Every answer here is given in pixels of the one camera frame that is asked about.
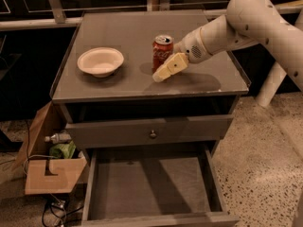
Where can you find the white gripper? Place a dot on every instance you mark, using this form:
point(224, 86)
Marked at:
point(190, 48)

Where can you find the red coke can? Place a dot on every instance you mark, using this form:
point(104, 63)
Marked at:
point(162, 48)

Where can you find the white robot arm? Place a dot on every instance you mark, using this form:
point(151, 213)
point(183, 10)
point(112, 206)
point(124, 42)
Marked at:
point(245, 21)

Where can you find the grey top drawer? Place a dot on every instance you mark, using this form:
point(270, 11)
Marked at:
point(123, 133)

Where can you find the round metal drawer knob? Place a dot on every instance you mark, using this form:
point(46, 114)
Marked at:
point(153, 134)

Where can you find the grey drawer cabinet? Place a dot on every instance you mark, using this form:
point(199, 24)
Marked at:
point(212, 87)

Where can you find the open grey middle drawer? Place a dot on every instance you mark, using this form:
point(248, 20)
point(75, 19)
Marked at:
point(154, 186)

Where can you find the metal window railing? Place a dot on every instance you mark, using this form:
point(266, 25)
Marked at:
point(126, 7)

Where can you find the white paper bowl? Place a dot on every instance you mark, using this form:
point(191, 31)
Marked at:
point(100, 62)

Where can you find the white slanted pole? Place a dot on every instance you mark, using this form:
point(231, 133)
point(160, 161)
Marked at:
point(269, 87)

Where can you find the clear plastic bottle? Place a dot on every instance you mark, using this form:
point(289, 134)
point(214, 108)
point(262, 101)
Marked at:
point(58, 138)

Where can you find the green plastic bag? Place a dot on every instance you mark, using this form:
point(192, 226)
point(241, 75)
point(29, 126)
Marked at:
point(63, 150)

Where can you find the brown cardboard box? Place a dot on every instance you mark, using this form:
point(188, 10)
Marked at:
point(46, 175)

